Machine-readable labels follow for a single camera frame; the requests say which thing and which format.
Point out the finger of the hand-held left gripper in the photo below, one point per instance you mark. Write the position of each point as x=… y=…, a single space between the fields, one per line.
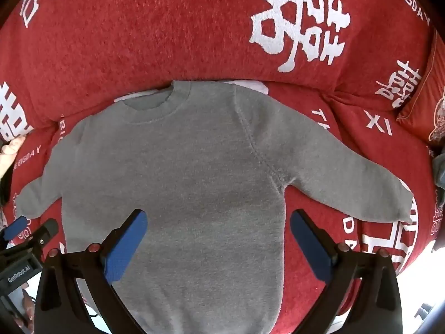
x=15 y=227
x=47 y=231

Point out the grey-blue cloth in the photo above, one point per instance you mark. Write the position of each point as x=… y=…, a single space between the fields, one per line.
x=439 y=172

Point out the red embroidered cushion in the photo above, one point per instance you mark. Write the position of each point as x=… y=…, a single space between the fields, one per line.
x=426 y=108

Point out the grey sweater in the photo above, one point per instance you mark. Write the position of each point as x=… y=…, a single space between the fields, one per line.
x=194 y=167

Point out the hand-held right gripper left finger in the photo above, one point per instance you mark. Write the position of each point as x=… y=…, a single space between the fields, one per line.
x=127 y=247

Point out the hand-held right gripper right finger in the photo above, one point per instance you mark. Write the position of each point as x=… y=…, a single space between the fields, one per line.
x=311 y=247

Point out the red printed sofa cover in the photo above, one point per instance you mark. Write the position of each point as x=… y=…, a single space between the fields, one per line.
x=139 y=34

